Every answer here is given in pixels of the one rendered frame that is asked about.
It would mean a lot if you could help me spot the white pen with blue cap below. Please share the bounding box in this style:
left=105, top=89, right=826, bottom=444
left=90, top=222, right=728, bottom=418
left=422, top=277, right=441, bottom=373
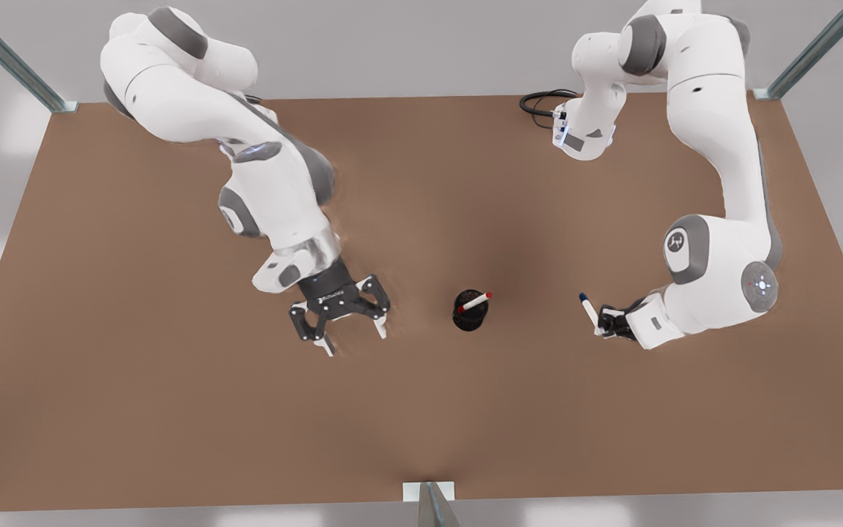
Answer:
left=579, top=293, right=604, bottom=336

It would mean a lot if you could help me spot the black mesh pen holder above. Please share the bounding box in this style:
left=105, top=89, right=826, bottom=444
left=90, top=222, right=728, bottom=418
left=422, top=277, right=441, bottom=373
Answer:
left=453, top=289, right=489, bottom=333

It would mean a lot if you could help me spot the silver frame post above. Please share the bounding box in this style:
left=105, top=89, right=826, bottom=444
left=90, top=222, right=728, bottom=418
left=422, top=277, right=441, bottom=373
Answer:
left=0, top=0, right=79, bottom=114
left=402, top=481, right=461, bottom=527
left=752, top=0, right=843, bottom=101

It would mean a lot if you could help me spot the black cable loop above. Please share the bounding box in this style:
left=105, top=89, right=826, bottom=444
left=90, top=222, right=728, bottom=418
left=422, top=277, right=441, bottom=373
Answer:
left=519, top=89, right=580, bottom=130

